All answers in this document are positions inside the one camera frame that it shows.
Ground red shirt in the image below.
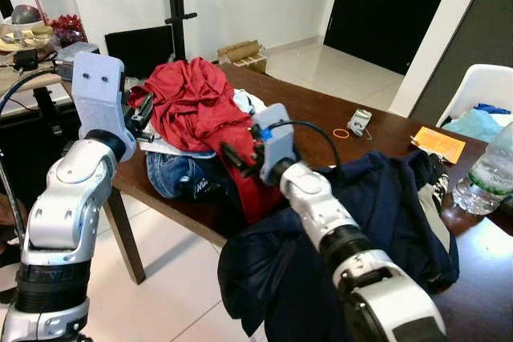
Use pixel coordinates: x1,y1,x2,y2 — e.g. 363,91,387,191
128,58,285,223

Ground dark navy t-shirt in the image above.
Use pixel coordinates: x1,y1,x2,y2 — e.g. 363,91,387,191
218,150,460,342

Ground blue denim jeans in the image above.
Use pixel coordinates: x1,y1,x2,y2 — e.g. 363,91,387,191
146,152,233,199

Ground black monitor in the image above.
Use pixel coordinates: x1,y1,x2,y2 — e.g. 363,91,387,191
104,26,176,78

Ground grey flat device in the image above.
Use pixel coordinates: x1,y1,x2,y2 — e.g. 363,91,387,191
55,42,101,66

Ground dark brown wooden table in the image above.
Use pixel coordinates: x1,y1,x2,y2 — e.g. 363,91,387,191
100,62,513,342

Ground black tripod pole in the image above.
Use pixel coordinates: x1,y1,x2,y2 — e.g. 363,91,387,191
164,0,197,62

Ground small grey white device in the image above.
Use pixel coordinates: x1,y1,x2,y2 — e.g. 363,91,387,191
349,110,374,136

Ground beige side desk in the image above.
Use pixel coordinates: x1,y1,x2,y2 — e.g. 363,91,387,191
0,34,101,119

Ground glass jar red contents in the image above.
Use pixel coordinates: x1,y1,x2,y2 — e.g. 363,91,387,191
30,0,89,48

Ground light blue cloth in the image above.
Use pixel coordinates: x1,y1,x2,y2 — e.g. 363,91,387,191
443,104,513,144

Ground white plastic chair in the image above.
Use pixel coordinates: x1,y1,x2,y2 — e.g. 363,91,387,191
437,64,513,131

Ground grey dome lid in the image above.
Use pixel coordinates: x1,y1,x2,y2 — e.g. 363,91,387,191
10,4,42,30

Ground clear water bottle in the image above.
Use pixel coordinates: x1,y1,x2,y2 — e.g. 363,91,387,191
453,122,513,216

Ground orange paper pad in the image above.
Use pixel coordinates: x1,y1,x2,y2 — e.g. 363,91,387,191
411,126,467,165

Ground black door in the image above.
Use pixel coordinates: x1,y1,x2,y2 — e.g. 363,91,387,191
325,0,462,76

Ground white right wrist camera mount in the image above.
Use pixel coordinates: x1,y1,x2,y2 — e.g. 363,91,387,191
255,103,296,179

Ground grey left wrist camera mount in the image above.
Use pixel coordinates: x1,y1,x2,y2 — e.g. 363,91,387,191
72,52,129,139

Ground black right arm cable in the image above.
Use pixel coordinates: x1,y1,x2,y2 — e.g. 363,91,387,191
261,120,344,187

